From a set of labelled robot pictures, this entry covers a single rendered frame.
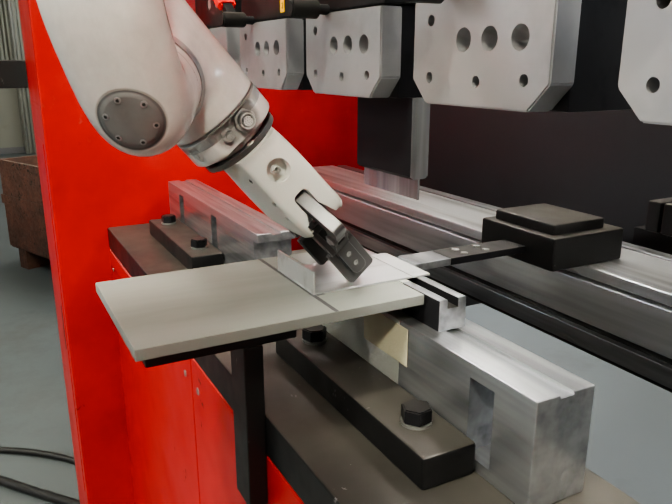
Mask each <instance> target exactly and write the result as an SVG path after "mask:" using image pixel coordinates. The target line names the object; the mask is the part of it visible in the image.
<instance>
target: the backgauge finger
mask: <svg viewBox="0 0 672 504"><path fill-rule="evenodd" d="M623 231H624V230H623V228H621V227H617V226H613V225H609V224H605V223H604V218H602V217H599V216H595V215H591V214H587V213H582V212H578V211H574V210H570V209H566V208H562V207H558V206H554V205H550V204H546V203H541V204H533V205H525V206H518V207H510V208H502V209H497V211H496V216H492V217H485V218H483V224H482V240H481V243H478V244H472V245H465V246H459V247H452V248H446V249H440V250H433V251H427V252H420V253H414V254H407V255H401V256H398V259H400V260H402V261H405V262H407V263H409V264H411V265H413V266H415V267H417V268H420V269H422V270H426V269H432V268H438V267H444V266H449V265H455V264H461V263H467V262H473V261H479V260H485V259H491V258H496V257H502V256H509V257H512V258H515V259H518V260H520V261H523V262H526V263H529V264H531V265H534V266H537V267H540V268H543V269H545V270H548V271H551V272H554V271H559V270H564V269H569V268H574V267H580V266H585V265H590V264H595V263H600V262H606V261H611V260H616V259H619V258H620V255H621V247H622V239H623Z"/></svg>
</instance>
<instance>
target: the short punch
mask: <svg viewBox="0 0 672 504"><path fill-rule="evenodd" d="M429 128H430V104H429V103H426V102H425V101H424V99H423V98H390V97H388V98H363V97H358V118H357V164H358V165H359V166H362V167H364V184H367V185H370V186H373V187H377V188H380V189H383V190H386V191H390V192H393V193H396V194H399V195H403V196H406V197H409V198H412V199H416V200H419V186H420V179H425V178H426V177H427V176H428V154H429Z"/></svg>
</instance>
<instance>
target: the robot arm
mask: <svg viewBox="0 0 672 504"><path fill-rule="evenodd" d="M36 2H37V5H38V8H39V11H40V14H41V17H42V20H43V22H44V25H45V28H46V30H47V33H48V35H49V38H50V40H51V43H52V45H53V47H54V50H55V52H56V54H57V57H58V59H59V61H60V64H61V66H62V68H63V70H64V72H65V75H66V77H67V79H68V81H69V83H70V86H71V88H72V90H73V92H74V94H75V96H76V98H77V100H78V102H79V104H80V106H81V108H82V109H83V111H84V113H85V114H86V116H87V118H88V119H89V121H90V123H91V124H92V125H93V127H94V128H95V129H96V131H97V132H98V133H99V134H100V136H101V137H102V138H104V139H105V140H106V141H107V142H108V143H109V144H110V145H111V146H113V147H114V148H116V149H118V150H119V151H121V152H124V153H126V154H129V155H132V156H138V157H148V156H155V155H159V154H162V153H164V152H166V151H168V150H170V149H171V148H173V147H174V146H175V145H176V144H177V145H178V147H179V148H180V149H181V150H182V151H183V152H184V153H185V154H186V155H187V156H188V157H189V158H190V159H191V160H192V162H193V163H194V164H195V165H196V166H198V167H205V168H206V169H207V170H208V171H209V172H211V173H216V172H220V171H223V170H224V171H225V172H226V173H227V174H228V175H229V176H230V177H231V179H232V180H233V181H234V182H235V183H236V184H237V185H238V186H239V188H240V189H241V190H242V191H243V192H244V193H245V194H246V195H247V196H248V197H249V198H250V199H251V200H252V201H253V203H254V204H255V205H256V206H257V207H258V208H259V209H260V210H261V211H262V212H264V213H265V214H266V215H267V216H268V217H269V218H270V219H271V220H273V221H274V222H276V223H277V224H279V225H281V226H283V227H285V228H286V229H288V230H289V231H290V232H291V233H292V234H293V235H294V236H295V237H296V238H298V237H299V236H301V237H300V238H299V239H298V240H297V241H298V242H299V243H300V245H301V246H302V247H303V248H304V249H305V250H306V251H307V252H308V253H309V254H310V256H311V257H312V258H313V259H314V260H315V261H316V262H317V263H318V264H320V265H324V264H325V263H326V262H327V261H328V259H329V261H330V262H331V263H332V264H333V265H334V266H335V267H336V268H337V270H338V271H339V272H340V273H341V274H342V275H343V276H344V277H345V278H346V280H347V281H349V282H351V283H352V282H355V281H356V280H357V278H358V277H359V276H360V275H361V274H362V273H363V272H364V271H365V270H366V269H367V268H368V267H369V265H370V264H371V263H372V261H373V259H372V257H371V256H370V255H369V254H368V253H367V251H366V250H365V249H364V248H363V247H362V246H361V244H360V243H359V242H358V241H357V240H356V238H355V237H354V236H353V235H352V234H351V233H350V232H349V231H348V230H347V229H346V228H345V226H344V225H343V224H342V223H341V222H340V221H339V220H338V219H337V218H335V216H334V215H333V214H332V213H331V212H330V211H329V210H328V209H327V208H326V207H325V206H327V207H329V208H332V209H334V210H337V209H338V208H341V207H342V200H341V198H340V197H339V196H338V195H337V194H336V193H335V192H334V190H333V189H332V188H331V187H330V186H329V185H328V184H327V183H326V181H325V180H324V179H323V178H322V177H321V176H320V175H319V174H318V173H317V172H316V170H315V169H314V168H313V167H312V166H311V165H310V164H309V163H308V162H307V161H306V159H305V158H304V157H303V156H302V155H301V154H300V153H299V152H298V151H297V150H296V149H295V148H294V147H293V146H292V145H291V144H290V143H289V142H288V141H287V140H286V139H285V138H284V137H283V136H282V135H281V134H280V133H278V132H277V131H276V130H275V129H274V128H273V127H271V126H272V124H273V116H272V114H271V113H270V112H269V103H268V101H267V100H266V99H265V98H264V96H263V95H262V94H261V93H260V92H259V90H258V89H257V88H256V87H255V85H254V84H253V83H252V82H251V81H250V79H249V78H248V77H247V76H246V74H245V73H244V72H243V71H242V69H241V68H240V67H239V66H238V65H237V63H236V62H235V61H234V60H233V58H232V57H231V56H230V55H229V54H228V52H227V51H226V50H225V49H224V47H223V46H222V45H221V44H220V42H219V41H218V40H217V39H216V38H215V36H214V35H213V34H212V33H211V31H210V30H209V29H208V28H207V27H206V25H205V24H204V23H203V22H202V20H201V19H200V18H199V17H198V15H197V14H196V13H195V12H194V11H193V9H192V8H191V7H190V6H189V4H188V3H187V2H186V1H185V0H36ZM313 221H315V222H314V223H313Z"/></svg>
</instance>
